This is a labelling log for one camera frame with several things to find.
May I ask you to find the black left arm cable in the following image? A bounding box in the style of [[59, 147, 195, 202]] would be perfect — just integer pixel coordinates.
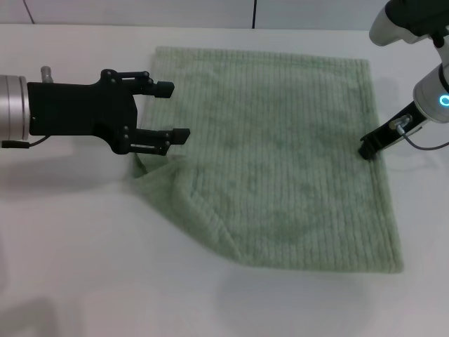
[[1, 135, 48, 149]]

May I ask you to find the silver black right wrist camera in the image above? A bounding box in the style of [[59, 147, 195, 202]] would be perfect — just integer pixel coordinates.
[[370, 0, 449, 46]]

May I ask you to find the light green ribbed towel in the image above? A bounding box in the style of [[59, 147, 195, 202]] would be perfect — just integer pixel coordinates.
[[128, 45, 404, 275]]

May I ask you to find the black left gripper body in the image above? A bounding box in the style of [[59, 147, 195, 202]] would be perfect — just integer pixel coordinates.
[[27, 70, 140, 155]]

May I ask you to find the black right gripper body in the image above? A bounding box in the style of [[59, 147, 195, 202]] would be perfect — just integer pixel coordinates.
[[360, 101, 427, 152]]

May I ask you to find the grey right arm cable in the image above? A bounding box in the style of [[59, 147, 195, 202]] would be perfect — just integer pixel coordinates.
[[388, 114, 449, 151]]

